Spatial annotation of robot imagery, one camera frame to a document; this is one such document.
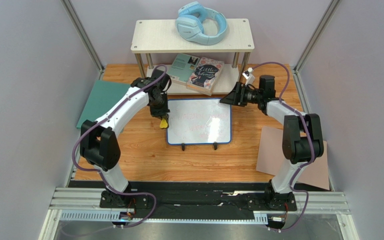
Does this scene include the yellow sponge eraser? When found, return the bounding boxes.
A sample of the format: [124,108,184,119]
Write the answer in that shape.
[159,115,169,129]

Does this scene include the blue framed whiteboard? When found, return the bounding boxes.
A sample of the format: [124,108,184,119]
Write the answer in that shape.
[166,98,233,150]

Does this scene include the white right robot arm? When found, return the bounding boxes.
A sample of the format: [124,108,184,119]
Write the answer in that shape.
[219,75,324,210]

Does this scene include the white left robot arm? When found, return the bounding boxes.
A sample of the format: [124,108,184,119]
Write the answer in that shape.
[76,74,172,207]

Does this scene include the Little Women book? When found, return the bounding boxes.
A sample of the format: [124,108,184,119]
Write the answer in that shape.
[186,57,225,96]

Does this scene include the white two-tier shelf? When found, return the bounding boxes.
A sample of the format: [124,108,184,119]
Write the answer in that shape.
[131,18,255,95]

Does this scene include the teal book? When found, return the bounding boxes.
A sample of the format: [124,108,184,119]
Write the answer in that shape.
[167,53,201,86]

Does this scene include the teal mat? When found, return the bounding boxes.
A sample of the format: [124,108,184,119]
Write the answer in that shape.
[76,80,130,129]

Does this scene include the pink mat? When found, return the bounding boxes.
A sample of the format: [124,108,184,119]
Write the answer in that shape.
[256,126,330,190]

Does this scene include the light blue headphones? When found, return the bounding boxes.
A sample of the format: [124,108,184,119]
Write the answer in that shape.
[175,1,229,46]

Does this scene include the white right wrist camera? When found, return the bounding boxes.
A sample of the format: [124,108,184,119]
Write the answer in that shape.
[242,67,255,86]

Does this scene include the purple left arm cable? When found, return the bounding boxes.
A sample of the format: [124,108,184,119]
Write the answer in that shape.
[60,64,168,238]

